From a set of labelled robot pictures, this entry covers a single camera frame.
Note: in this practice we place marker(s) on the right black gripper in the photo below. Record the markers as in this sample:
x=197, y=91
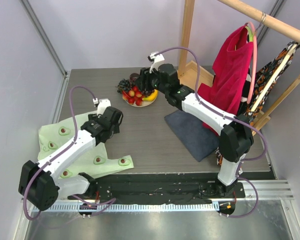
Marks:
x=143, y=80

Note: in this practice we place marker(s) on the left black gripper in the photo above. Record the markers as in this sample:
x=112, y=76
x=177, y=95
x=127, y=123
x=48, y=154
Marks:
x=94, y=117

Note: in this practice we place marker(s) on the green avocado print plastic bag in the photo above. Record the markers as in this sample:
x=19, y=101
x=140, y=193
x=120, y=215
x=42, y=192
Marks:
x=95, y=162

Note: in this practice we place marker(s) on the dark blue grape bunch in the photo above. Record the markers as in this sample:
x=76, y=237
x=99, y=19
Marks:
x=126, y=85

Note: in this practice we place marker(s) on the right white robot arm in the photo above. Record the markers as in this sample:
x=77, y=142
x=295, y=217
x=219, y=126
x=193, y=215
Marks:
x=235, y=136

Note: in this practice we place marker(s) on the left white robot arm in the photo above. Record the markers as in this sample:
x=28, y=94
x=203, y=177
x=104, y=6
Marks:
x=41, y=183

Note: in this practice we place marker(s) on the yellow banana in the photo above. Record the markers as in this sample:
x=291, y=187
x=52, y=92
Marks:
x=151, y=97

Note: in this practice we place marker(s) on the dark red grape bunch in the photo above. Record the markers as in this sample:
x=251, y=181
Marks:
x=146, y=93

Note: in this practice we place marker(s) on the dark brown plum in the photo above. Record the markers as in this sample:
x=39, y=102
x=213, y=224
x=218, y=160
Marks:
x=134, y=76

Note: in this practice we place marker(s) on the round wooden fruit plate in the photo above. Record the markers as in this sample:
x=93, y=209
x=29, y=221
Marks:
x=138, y=103

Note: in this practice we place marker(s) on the red strawberries cluster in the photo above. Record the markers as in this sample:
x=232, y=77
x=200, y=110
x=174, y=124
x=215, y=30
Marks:
x=133, y=94

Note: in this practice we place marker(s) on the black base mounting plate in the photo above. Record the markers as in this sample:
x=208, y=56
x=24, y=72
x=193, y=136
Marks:
x=157, y=189

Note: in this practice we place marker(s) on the red shirt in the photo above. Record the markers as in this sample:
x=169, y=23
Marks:
x=231, y=69

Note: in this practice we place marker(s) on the dark blue folded cloth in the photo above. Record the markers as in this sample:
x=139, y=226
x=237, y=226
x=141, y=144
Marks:
x=197, y=139

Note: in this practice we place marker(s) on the pink plastic hanger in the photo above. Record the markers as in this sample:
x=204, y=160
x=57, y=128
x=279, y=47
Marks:
x=252, y=34

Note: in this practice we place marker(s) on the orange black patterned garment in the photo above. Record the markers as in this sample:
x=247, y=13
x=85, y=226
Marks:
x=264, y=75

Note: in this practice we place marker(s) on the wooden hanger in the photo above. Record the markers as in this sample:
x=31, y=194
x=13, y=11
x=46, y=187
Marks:
x=274, y=75

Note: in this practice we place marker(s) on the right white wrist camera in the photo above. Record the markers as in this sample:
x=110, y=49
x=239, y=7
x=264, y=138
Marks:
x=156, y=59

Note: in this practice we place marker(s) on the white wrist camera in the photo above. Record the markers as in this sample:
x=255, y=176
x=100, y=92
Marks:
x=156, y=59
x=101, y=105

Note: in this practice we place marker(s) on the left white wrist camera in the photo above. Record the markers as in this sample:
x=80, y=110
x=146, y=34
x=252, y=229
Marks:
x=101, y=105

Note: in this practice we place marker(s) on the white slotted cable duct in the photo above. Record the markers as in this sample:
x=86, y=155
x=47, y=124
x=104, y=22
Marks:
x=81, y=207

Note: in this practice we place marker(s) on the aluminium corner frame profile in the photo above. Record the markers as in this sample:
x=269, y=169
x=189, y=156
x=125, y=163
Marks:
x=42, y=34

